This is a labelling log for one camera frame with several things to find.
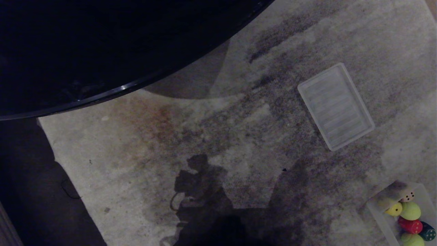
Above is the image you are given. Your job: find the yellow die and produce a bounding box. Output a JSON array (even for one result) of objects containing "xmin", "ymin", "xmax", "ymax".
[{"xmin": 385, "ymin": 202, "xmax": 403, "ymax": 217}]

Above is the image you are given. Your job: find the red die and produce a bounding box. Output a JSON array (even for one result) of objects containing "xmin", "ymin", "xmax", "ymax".
[{"xmin": 398, "ymin": 217, "xmax": 423, "ymax": 234}]

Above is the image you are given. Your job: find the clear plastic box lid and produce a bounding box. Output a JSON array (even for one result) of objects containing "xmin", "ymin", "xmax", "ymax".
[{"xmin": 297, "ymin": 63, "xmax": 376, "ymax": 151}]

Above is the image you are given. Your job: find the yellow-green tennis ball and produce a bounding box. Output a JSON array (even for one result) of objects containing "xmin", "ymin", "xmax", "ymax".
[
  {"xmin": 400, "ymin": 202, "xmax": 422, "ymax": 221},
  {"xmin": 401, "ymin": 233, "xmax": 425, "ymax": 246}
]

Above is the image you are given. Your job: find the black round table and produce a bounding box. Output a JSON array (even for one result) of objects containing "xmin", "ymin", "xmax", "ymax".
[{"xmin": 0, "ymin": 0, "xmax": 276, "ymax": 121}]

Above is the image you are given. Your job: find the pale grey rug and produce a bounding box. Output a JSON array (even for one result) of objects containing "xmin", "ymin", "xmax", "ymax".
[{"xmin": 37, "ymin": 0, "xmax": 437, "ymax": 246}]

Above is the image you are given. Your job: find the clear plastic box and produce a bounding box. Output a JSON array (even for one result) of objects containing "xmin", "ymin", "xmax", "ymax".
[{"xmin": 366, "ymin": 182, "xmax": 437, "ymax": 246}]

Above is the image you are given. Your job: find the black cable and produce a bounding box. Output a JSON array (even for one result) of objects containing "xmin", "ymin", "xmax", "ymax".
[{"xmin": 61, "ymin": 179, "xmax": 83, "ymax": 200}]

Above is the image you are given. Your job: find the dark green die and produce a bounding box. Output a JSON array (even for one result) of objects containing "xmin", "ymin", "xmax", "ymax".
[{"xmin": 418, "ymin": 221, "xmax": 437, "ymax": 242}]

